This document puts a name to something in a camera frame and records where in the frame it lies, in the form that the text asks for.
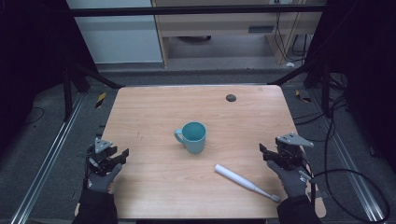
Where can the person's left hand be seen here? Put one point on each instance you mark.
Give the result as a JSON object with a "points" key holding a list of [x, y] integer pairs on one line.
{"points": [[102, 182]]}

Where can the black metal stand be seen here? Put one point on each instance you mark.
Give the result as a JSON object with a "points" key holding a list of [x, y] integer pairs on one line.
{"points": [[325, 90], [67, 93]]}

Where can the yellow black tape strip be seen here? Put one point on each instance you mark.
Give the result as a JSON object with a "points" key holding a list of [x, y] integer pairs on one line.
{"points": [[302, 97], [100, 100]]}

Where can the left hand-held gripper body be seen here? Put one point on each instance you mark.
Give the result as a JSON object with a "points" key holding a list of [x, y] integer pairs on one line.
{"points": [[101, 145]]}

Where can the small white floor object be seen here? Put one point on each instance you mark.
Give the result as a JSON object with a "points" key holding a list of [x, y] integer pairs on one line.
{"points": [[290, 64]]}

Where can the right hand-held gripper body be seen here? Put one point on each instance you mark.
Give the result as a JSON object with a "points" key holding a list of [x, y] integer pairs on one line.
{"points": [[291, 151]]}

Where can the wooden desk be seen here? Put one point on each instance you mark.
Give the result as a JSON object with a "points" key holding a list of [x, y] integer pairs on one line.
{"points": [[218, 26]]}

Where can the dark curtain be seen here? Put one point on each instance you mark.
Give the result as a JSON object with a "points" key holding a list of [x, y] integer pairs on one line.
{"points": [[31, 62], [367, 77]]}

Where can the white electric toothbrush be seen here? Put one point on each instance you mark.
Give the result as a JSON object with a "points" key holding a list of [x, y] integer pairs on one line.
{"points": [[239, 179]]}

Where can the person's right hand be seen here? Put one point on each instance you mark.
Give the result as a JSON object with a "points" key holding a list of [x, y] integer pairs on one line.
{"points": [[292, 183]]}

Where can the aluminium floor rail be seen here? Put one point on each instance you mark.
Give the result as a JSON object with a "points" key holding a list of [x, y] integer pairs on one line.
{"points": [[46, 161], [351, 168]]}

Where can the black horizontal frame bar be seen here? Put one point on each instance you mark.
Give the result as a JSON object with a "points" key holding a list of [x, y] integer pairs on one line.
{"points": [[186, 11]]}

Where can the teal mug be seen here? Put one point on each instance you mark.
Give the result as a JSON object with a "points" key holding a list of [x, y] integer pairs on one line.
{"points": [[193, 138]]}

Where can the dark round table grommet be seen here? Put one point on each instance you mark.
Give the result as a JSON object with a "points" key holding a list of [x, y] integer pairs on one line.
{"points": [[231, 98]]}

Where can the white cabinet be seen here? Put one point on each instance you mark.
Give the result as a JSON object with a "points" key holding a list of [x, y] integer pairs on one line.
{"points": [[121, 40]]}

